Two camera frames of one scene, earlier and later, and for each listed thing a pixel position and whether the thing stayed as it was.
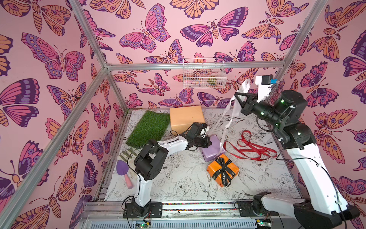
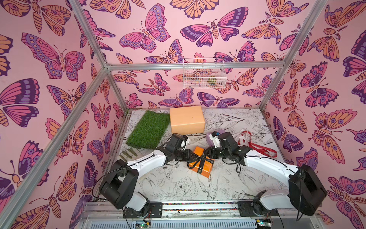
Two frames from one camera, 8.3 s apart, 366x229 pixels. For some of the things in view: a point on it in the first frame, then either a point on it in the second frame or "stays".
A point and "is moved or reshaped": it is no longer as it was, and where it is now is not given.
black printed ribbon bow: (227, 173) -> (200, 160)
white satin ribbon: (229, 118) -> (242, 141)
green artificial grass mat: (152, 126) stays
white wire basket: (204, 73) stays
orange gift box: (223, 170) -> (201, 164)
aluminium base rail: (109, 214) stays
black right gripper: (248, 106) -> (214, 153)
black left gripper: (206, 140) -> (188, 156)
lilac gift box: (214, 150) is moved or reshaped
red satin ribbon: (250, 150) stays
